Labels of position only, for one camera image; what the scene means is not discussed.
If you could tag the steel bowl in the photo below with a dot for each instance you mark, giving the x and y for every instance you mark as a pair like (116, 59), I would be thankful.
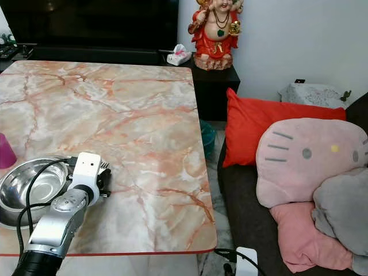
(34, 187)

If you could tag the red laughing Buddha statue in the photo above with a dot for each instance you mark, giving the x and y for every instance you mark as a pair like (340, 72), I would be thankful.
(215, 37)

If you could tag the white pink tissue pack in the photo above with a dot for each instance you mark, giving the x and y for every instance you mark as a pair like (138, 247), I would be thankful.
(178, 56)

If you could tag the teal basket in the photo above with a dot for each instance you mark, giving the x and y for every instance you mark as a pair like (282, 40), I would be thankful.
(207, 141)

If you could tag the purple plastic cup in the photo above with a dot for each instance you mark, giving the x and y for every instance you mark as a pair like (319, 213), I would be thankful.
(6, 152)

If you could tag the grey pillow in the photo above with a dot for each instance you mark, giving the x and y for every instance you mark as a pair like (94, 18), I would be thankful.
(342, 213)

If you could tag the pink cat face pillow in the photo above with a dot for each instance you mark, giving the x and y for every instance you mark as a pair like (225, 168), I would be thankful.
(299, 167)

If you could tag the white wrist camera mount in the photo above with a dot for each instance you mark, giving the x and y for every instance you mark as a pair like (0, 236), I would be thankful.
(246, 261)
(87, 167)

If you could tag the white lace cloth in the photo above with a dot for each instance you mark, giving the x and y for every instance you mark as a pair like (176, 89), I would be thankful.
(310, 94)

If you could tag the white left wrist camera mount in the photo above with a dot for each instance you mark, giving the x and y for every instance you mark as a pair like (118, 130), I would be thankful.
(87, 167)

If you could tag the steel fork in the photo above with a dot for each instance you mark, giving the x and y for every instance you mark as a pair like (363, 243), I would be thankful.
(106, 167)

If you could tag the black television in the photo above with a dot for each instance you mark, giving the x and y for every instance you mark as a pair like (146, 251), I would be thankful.
(92, 22)

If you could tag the dark brown sofa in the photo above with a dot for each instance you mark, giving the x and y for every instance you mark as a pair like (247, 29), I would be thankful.
(238, 207)

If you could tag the small dark figurine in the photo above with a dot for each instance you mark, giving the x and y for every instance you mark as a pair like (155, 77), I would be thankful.
(345, 96)

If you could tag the red pillow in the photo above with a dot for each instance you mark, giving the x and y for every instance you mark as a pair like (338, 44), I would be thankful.
(244, 126)

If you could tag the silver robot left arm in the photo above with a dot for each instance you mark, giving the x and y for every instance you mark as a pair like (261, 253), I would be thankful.
(57, 221)

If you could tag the plain pink pillow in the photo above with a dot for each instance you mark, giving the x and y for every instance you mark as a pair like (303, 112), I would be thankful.
(299, 238)

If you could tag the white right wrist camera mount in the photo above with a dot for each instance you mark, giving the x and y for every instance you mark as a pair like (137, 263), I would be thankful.
(246, 261)

